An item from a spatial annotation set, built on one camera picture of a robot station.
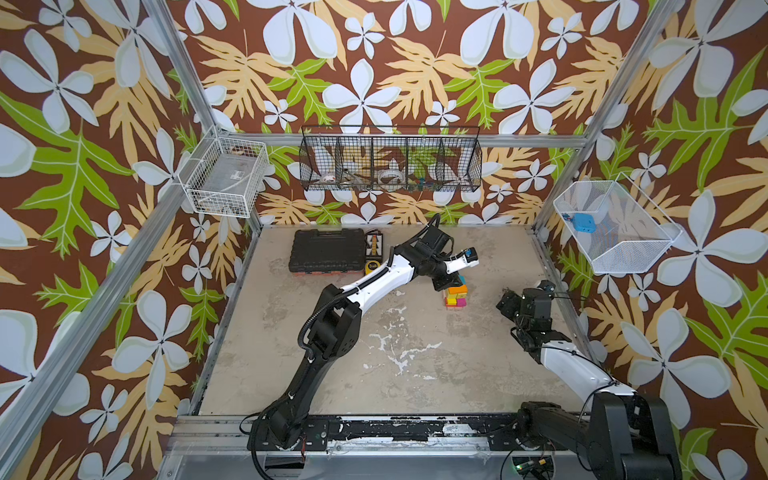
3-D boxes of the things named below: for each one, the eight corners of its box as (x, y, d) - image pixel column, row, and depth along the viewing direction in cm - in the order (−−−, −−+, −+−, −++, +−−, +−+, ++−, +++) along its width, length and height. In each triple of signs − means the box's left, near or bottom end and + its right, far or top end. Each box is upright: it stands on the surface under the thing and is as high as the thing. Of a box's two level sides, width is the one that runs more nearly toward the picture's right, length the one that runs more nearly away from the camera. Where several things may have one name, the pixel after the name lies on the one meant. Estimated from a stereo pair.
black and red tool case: (289, 278, 106) (285, 268, 102) (299, 237, 119) (295, 227, 114) (363, 278, 106) (362, 268, 102) (365, 237, 119) (365, 227, 115)
